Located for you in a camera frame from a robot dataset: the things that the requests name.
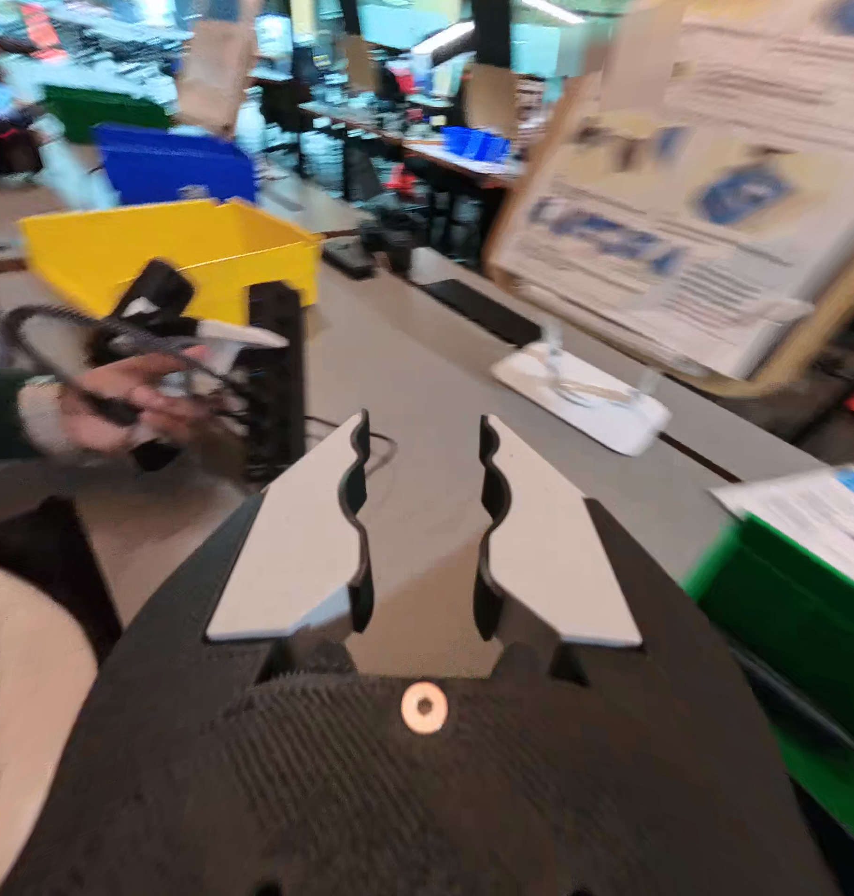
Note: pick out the grey desk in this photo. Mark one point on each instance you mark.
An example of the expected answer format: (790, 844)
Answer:
(413, 364)

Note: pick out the green plastic bin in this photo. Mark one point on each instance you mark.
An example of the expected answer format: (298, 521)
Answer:
(97, 112)
(784, 630)

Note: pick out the blue storage bin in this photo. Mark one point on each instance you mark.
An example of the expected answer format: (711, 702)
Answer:
(476, 143)
(174, 168)

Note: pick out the white stand base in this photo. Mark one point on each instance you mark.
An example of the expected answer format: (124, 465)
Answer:
(595, 413)

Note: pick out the black battery charger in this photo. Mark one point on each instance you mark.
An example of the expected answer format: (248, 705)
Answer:
(392, 248)

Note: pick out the printed paper sheets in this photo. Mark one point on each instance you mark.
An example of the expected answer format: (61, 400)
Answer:
(805, 518)

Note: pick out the instruction sheet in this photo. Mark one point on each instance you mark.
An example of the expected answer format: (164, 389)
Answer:
(679, 210)

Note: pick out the grey wristwatch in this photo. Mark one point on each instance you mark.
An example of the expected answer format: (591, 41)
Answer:
(38, 413)

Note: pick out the cardboard card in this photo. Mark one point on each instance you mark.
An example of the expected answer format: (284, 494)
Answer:
(216, 70)

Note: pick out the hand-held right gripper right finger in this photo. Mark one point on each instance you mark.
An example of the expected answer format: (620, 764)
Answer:
(560, 567)

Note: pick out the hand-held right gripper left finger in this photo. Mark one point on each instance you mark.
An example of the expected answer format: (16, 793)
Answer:
(294, 560)

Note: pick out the small black device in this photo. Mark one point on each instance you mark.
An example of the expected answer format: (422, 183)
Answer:
(346, 257)

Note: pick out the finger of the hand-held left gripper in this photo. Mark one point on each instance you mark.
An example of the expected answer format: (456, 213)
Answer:
(220, 360)
(237, 336)

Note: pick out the yellow plastic bin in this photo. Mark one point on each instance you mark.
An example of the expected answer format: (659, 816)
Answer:
(118, 252)

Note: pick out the person's left hand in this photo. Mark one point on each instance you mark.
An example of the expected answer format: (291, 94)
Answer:
(132, 413)

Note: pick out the black desk pad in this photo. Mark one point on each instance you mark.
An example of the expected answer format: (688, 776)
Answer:
(483, 311)

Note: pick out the long black multiport hub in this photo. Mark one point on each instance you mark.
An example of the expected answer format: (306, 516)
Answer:
(276, 385)

